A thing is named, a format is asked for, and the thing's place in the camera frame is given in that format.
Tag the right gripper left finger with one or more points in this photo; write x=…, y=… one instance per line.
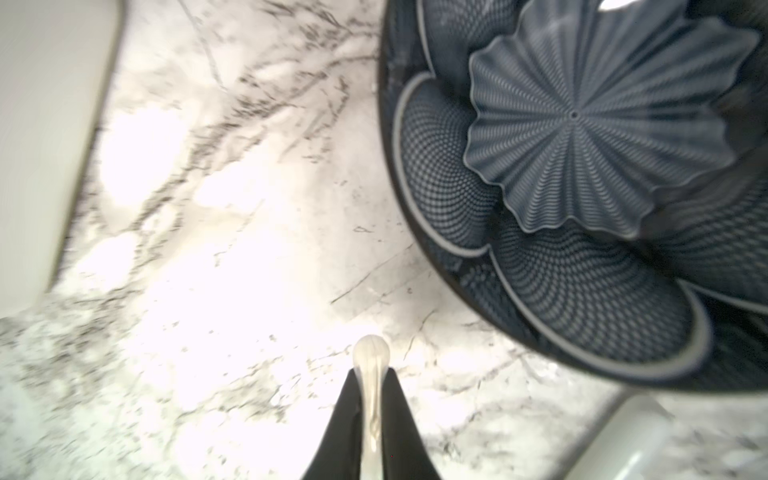
x=339, y=453

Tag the white plastic storage bin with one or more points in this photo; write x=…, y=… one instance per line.
x=57, y=58

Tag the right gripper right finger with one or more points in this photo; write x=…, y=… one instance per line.
x=404, y=454

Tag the dark patterned ceramic bowl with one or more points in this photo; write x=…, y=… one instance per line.
x=591, y=176

